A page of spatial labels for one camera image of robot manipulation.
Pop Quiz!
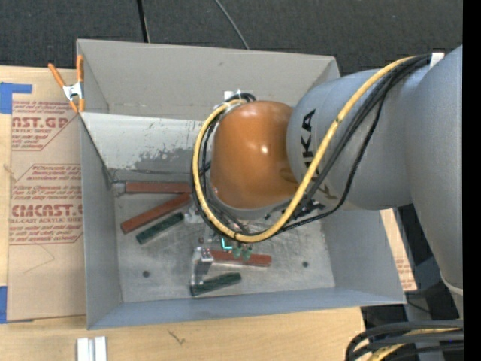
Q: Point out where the brown cardboard board, red print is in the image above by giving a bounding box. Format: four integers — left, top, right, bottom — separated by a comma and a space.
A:
0, 65, 418, 325

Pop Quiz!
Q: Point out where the grey metal bin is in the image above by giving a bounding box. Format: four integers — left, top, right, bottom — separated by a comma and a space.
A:
76, 38, 408, 331

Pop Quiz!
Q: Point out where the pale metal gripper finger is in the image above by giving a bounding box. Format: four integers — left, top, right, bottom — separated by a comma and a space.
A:
190, 245, 204, 289
201, 247, 215, 278

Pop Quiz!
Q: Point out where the dark green flat block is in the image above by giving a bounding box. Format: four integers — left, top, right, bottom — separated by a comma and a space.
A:
135, 211, 186, 245
189, 272, 243, 298

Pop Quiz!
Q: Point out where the red-brown flat block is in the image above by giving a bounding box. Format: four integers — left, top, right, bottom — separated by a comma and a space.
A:
210, 249, 273, 268
123, 180, 193, 195
119, 193, 192, 235

